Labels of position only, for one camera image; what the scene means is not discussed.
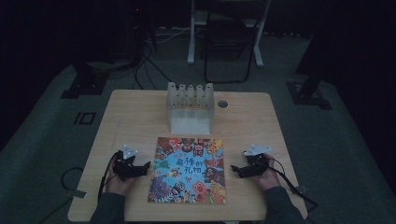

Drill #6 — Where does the black stand base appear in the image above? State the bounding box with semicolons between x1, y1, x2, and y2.
60;60;110;100
286;34;333;111

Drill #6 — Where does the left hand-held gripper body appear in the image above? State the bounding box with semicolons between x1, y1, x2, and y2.
112;144;145;182

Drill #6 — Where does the grey tape strip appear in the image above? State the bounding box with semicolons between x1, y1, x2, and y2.
65;189;88;200

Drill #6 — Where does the person's right hand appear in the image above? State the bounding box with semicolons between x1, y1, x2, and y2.
252;154;282;191

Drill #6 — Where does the colourful picture book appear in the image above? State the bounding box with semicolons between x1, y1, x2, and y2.
148;136;228;205

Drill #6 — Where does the black folding chair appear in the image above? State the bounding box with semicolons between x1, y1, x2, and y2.
203;11;254;85

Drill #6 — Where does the white metal book rack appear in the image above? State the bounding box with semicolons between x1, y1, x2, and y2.
165;81;216;136

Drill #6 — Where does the white desk frame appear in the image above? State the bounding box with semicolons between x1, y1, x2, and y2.
187;0;273;68

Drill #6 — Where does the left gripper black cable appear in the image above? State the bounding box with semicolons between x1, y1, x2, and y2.
97;151;120;203

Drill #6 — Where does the black floor cable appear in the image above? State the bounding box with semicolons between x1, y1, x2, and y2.
36;166;86;224

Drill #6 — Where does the person's left hand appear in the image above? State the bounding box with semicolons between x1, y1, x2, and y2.
105;171;138;197

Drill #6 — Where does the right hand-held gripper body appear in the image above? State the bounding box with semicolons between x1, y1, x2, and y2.
243;143;273;179

